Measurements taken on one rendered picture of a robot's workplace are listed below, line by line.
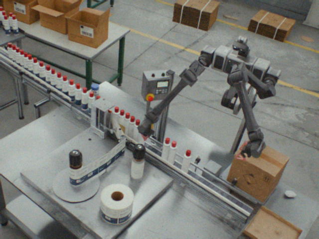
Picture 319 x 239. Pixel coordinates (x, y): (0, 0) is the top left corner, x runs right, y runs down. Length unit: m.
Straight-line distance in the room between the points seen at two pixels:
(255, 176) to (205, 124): 2.03
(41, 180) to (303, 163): 2.91
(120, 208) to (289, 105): 3.48
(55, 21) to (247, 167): 2.75
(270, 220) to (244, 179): 0.31
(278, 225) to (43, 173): 1.60
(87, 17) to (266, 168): 2.69
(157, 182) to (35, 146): 0.95
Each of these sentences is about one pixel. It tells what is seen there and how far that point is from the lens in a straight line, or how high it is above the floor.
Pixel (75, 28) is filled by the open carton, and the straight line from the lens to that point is 4.35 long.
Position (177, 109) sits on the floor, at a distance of 4.84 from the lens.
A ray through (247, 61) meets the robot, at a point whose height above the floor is 1.52.
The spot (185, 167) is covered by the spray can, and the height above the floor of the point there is 0.95.
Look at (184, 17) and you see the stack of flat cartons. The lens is 6.80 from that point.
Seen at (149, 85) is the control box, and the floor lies 1.43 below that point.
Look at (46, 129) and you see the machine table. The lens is 3.21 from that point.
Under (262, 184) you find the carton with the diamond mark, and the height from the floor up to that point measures 1.00.
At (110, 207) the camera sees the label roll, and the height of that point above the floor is 1.02.
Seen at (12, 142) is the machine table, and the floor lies 0.83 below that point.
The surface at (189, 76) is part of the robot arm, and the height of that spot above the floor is 1.58.
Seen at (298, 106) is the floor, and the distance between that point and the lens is 5.48.
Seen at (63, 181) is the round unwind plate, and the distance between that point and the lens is 2.73.
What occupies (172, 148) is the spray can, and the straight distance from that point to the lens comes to 2.78.
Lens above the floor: 2.94
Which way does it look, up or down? 39 degrees down
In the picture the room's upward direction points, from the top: 8 degrees clockwise
